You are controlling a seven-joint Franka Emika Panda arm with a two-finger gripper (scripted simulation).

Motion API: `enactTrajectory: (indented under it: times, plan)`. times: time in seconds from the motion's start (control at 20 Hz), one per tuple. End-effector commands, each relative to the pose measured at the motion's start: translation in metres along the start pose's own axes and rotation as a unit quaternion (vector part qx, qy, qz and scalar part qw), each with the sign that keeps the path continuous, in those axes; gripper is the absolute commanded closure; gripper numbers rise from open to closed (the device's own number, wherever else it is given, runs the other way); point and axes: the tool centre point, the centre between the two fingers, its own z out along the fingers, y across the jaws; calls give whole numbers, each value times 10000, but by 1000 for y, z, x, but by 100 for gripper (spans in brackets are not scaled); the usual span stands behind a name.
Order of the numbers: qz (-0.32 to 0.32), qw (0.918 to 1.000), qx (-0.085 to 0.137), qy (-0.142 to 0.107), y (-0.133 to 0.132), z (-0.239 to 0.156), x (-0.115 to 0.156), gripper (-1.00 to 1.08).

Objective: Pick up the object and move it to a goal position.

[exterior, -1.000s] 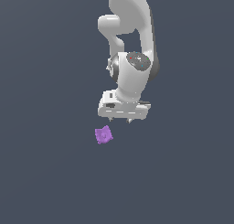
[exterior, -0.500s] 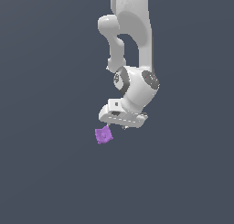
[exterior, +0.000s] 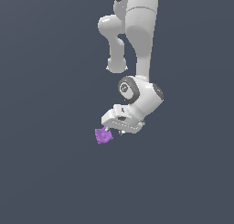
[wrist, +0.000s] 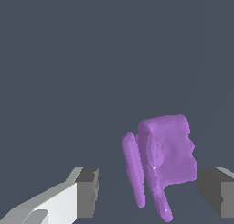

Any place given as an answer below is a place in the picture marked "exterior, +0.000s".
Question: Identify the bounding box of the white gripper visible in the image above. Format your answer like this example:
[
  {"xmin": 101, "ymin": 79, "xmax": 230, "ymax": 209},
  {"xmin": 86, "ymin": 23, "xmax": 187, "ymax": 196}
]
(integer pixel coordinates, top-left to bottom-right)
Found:
[{"xmin": 101, "ymin": 103, "xmax": 146, "ymax": 136}]

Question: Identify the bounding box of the small purple lumpy object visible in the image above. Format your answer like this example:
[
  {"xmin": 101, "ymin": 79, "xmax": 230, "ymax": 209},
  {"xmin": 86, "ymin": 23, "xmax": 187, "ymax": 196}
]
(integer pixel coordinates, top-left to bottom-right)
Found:
[{"xmin": 94, "ymin": 126, "xmax": 114, "ymax": 145}]

